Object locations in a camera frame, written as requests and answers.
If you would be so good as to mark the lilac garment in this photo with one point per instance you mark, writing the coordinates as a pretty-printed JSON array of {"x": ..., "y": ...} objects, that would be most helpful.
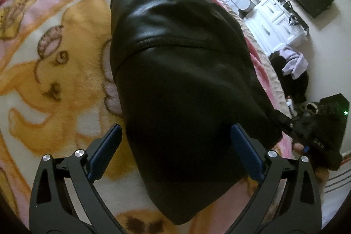
[{"x": 294, "y": 62}]

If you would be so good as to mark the black leather garment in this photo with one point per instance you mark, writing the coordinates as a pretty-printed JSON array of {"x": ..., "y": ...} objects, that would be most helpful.
[{"x": 181, "y": 64}]

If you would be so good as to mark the pile of clothes on floor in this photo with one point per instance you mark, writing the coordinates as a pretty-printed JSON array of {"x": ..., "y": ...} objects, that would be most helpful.
[{"x": 290, "y": 86}]

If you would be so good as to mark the pink printed blanket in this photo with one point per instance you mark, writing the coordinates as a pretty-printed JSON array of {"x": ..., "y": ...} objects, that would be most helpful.
[{"x": 54, "y": 72}]

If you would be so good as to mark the striped rug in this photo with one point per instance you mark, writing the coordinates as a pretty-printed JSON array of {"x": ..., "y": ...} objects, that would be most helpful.
[{"x": 338, "y": 176}]

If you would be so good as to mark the white dresser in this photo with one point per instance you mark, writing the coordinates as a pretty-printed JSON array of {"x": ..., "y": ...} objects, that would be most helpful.
[{"x": 274, "y": 23}]

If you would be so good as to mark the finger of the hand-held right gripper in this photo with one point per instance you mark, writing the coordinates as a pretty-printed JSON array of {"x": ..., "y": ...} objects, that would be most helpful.
[{"x": 290, "y": 127}]

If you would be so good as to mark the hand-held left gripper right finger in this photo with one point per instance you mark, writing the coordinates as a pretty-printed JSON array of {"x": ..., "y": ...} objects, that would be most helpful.
[{"x": 246, "y": 149}]

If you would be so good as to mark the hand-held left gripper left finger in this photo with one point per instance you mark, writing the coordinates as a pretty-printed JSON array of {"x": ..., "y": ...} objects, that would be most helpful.
[{"x": 105, "y": 149}]

